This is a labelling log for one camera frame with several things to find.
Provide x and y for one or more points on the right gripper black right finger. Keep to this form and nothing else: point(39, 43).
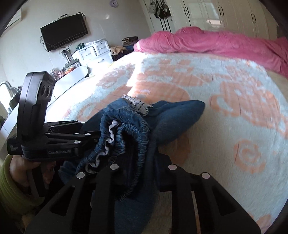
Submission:
point(200, 204)

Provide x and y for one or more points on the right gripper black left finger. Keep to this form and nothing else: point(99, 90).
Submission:
point(85, 205)

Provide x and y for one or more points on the blue denim pants lace hem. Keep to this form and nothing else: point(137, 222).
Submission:
point(131, 131)

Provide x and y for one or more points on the green left sleeve forearm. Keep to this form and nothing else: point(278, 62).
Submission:
point(12, 197)

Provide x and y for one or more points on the person left hand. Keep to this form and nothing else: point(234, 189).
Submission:
point(19, 166)

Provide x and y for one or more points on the white curved footboard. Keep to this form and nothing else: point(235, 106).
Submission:
point(47, 87)

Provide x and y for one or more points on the white drawer cabinet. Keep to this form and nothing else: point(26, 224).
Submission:
point(94, 54)

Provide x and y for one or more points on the pile of clothes on chair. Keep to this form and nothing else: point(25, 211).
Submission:
point(126, 48)

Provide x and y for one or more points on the beige bed sheet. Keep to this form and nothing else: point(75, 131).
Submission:
point(279, 80)

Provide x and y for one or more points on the pink duvet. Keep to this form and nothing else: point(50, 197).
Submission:
point(271, 54)

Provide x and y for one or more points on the hanging bags on door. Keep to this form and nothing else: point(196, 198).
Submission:
point(159, 9)

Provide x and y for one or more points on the white wardrobe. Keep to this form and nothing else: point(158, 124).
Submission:
point(250, 18)

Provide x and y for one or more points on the black wall television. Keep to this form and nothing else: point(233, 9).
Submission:
point(63, 31)

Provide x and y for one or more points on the purple wall clock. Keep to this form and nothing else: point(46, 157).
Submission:
point(113, 3)

